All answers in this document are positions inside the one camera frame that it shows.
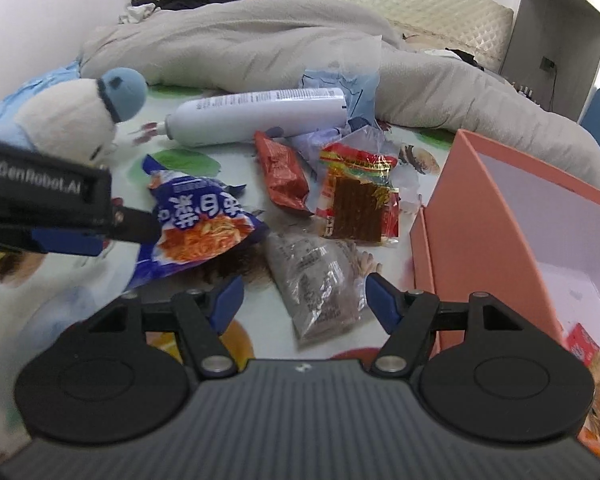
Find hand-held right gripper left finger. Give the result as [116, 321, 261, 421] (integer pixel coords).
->
[75, 276, 245, 377]

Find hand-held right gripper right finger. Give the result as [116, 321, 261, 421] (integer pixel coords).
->
[365, 272, 526, 376]

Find light blue bed sheet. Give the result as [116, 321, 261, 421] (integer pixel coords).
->
[0, 60, 83, 128]

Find clear packet of brown strips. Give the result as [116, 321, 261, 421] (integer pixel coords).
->
[317, 142, 401, 247]

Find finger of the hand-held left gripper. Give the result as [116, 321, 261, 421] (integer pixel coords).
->
[111, 199, 162, 243]
[27, 226, 106, 257]

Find black clothing on pillow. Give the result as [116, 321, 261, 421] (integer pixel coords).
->
[425, 47, 498, 75]

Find grey clear snack packet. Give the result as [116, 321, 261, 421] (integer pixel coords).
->
[266, 232, 368, 346]

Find crumpled lavender plastic wrapper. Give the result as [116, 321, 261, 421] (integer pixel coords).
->
[267, 120, 381, 171]

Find white tube bottle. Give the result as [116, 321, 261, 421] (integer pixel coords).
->
[164, 87, 347, 148]

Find grey duvet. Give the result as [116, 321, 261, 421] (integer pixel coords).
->
[80, 0, 600, 201]

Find red brown snack packet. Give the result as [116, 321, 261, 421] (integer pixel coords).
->
[254, 131, 311, 216]

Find blue snack packet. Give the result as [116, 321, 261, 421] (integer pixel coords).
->
[130, 155, 271, 291]

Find crumpled blue plastic bag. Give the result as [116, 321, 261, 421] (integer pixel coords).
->
[300, 60, 381, 131]

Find pink cardboard box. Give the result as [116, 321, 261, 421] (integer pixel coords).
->
[409, 129, 600, 466]

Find plush penguin toy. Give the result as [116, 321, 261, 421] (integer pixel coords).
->
[0, 67, 148, 281]

